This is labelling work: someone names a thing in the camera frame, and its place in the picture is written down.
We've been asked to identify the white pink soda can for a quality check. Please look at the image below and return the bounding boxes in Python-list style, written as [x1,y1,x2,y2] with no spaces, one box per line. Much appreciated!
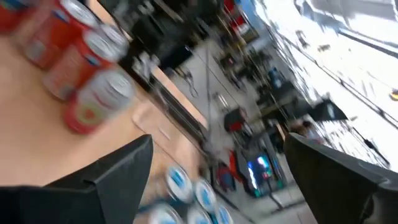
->
[63,68,136,135]

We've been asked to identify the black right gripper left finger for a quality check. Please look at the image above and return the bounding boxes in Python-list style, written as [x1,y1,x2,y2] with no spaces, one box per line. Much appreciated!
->
[0,134,155,224]

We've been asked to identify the clear plastic bin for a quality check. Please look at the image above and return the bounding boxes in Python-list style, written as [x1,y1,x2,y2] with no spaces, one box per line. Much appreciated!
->
[136,161,249,224]

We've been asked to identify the red cola can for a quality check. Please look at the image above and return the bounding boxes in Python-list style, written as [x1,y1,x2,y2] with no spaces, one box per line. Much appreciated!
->
[42,29,124,102]
[0,0,35,34]
[18,0,100,71]

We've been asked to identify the white orange soda can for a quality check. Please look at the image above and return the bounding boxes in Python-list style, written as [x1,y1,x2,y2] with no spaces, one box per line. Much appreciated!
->
[99,23,131,63]

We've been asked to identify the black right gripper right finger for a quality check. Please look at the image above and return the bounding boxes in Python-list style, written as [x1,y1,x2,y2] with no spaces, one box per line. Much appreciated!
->
[284,133,398,224]

